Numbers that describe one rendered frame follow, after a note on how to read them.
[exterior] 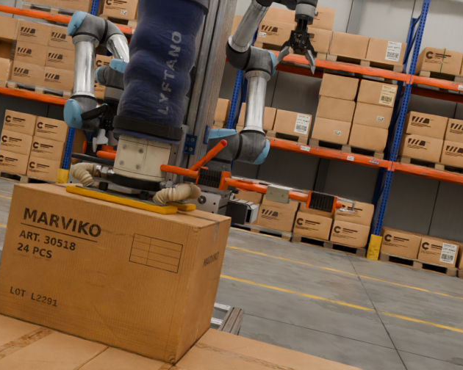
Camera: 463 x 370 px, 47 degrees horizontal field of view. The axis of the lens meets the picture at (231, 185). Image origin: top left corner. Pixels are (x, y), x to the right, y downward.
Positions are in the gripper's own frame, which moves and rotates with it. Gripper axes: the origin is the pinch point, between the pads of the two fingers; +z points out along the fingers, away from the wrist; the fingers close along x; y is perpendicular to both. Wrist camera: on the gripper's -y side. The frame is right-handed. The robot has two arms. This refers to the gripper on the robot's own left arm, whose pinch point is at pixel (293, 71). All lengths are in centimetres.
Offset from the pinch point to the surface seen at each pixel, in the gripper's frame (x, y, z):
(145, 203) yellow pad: -32, 53, 56
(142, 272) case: -27, 60, 74
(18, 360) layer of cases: -48, 83, 98
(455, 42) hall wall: 228, -808, -247
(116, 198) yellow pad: -42, 52, 56
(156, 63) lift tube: -39, 48, 13
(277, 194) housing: 5, 46, 45
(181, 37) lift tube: -34, 45, 4
